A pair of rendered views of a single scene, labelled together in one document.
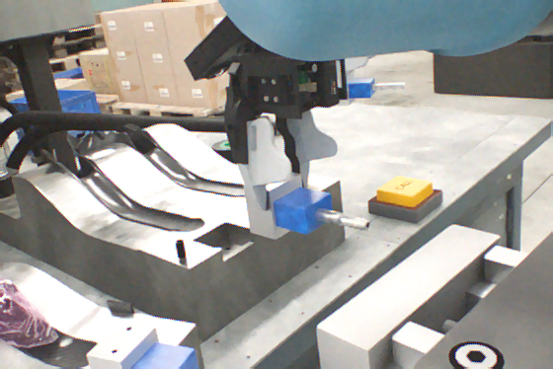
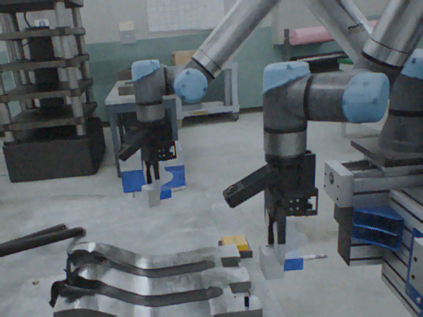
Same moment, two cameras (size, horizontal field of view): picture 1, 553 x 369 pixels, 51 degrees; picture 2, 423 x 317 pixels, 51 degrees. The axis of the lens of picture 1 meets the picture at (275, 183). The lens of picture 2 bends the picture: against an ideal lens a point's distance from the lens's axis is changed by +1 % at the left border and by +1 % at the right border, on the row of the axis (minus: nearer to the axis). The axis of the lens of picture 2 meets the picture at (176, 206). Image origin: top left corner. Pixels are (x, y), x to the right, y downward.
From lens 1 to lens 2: 0.72 m
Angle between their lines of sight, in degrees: 43
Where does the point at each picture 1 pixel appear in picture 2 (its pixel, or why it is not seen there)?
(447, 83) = (21, 174)
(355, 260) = (258, 283)
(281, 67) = (311, 193)
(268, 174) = (294, 245)
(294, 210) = (297, 259)
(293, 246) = not seen: hidden behind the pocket
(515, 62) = (67, 153)
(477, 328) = not seen: outside the picture
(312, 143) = not seen: hidden behind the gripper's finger
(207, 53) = (250, 192)
